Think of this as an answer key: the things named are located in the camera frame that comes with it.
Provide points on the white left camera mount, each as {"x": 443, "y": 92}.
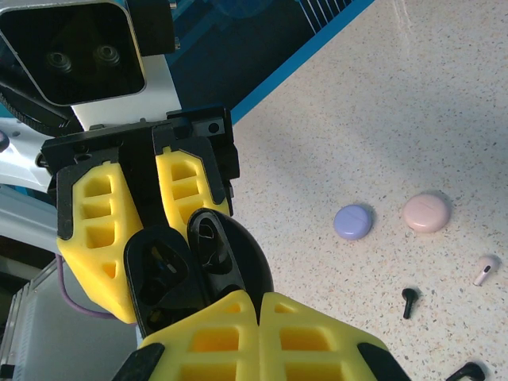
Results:
{"x": 158, "y": 87}

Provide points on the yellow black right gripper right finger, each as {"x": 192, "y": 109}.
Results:
{"x": 345, "y": 345}

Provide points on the blue table edge strip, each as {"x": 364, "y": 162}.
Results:
{"x": 301, "y": 59}

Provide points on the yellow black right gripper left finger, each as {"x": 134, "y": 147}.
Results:
{"x": 246, "y": 317}

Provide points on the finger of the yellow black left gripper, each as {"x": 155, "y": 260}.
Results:
{"x": 75, "y": 254}
{"x": 164, "y": 198}

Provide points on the purple earbud charging case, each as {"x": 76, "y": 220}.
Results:
{"x": 353, "y": 222}

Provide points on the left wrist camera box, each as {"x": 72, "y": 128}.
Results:
{"x": 79, "y": 51}

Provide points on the aluminium base rail beam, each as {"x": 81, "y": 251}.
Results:
{"x": 79, "y": 337}

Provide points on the pink earbud charging case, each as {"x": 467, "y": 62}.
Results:
{"x": 426, "y": 212}

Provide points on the black earbud charging case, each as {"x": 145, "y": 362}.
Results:
{"x": 254, "y": 262}

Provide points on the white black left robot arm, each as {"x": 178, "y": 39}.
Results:
{"x": 20, "y": 170}

